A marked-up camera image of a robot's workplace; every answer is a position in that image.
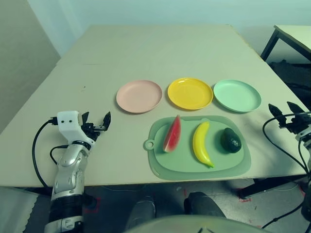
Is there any green cutting board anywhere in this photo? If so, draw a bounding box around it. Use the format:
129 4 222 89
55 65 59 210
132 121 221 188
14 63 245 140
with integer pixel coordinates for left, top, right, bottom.
143 115 252 181

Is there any side table with black frame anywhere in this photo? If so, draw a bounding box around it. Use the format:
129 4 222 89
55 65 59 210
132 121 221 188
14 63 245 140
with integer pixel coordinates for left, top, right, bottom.
260 24 311 64

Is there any long black left arm cable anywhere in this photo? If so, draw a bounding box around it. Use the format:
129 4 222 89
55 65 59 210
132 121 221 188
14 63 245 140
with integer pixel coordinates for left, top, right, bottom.
32 117 59 188

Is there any grey robot torso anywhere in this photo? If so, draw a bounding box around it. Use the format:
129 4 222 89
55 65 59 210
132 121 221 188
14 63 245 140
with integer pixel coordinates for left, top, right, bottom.
123 215 268 233

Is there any yellow plastic plate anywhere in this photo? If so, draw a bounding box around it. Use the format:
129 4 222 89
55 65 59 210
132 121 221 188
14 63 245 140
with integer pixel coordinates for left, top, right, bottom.
167 77 214 111

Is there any grey robot left foot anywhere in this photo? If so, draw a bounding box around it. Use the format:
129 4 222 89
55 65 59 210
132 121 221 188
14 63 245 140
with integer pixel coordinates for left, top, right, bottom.
126 195 156 231

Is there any short black left arm cable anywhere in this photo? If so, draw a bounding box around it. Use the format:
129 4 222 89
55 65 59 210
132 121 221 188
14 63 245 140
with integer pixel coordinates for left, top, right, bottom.
50 144 71 166

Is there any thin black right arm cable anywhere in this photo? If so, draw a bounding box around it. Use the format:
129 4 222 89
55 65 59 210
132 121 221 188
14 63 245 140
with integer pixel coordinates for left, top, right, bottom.
261 203 304 230

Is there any toy watermelon slice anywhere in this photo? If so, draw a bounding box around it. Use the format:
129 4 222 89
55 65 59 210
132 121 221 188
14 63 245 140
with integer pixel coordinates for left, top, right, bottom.
163 115 182 153

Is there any dark green toy avocado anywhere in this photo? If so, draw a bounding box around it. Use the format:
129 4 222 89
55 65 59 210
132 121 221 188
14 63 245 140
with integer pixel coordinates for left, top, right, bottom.
220 127 242 154

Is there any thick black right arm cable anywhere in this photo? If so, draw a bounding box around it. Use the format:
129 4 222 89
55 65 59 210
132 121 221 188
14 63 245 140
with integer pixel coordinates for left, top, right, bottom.
262 113 311 174

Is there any grey robot foot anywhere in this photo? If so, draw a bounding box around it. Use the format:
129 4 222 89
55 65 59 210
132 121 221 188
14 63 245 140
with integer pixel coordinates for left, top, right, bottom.
126 195 156 231
184 191 225 219

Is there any yellow toy banana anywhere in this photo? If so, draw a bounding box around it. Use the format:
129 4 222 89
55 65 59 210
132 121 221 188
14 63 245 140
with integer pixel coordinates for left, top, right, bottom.
192 121 215 168

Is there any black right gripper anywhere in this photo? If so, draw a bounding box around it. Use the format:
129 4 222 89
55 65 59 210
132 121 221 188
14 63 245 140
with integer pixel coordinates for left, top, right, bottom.
268 101 311 134

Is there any mint green plastic plate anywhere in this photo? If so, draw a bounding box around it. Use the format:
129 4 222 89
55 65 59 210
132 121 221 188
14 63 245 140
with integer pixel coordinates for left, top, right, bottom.
213 79 262 114

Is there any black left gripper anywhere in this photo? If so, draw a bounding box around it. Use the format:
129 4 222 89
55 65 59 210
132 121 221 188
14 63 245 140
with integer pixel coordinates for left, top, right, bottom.
81 111 112 143

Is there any grey robot right foot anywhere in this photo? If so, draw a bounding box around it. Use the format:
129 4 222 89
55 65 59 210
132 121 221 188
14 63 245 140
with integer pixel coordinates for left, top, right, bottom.
184 191 225 219

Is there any white scalloped sheet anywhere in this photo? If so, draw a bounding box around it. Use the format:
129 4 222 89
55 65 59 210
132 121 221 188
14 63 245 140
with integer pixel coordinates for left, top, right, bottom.
0 186 53 233

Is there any pink plastic plate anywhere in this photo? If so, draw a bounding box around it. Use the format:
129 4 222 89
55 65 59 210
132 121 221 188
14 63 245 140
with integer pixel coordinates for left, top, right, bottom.
116 80 163 114

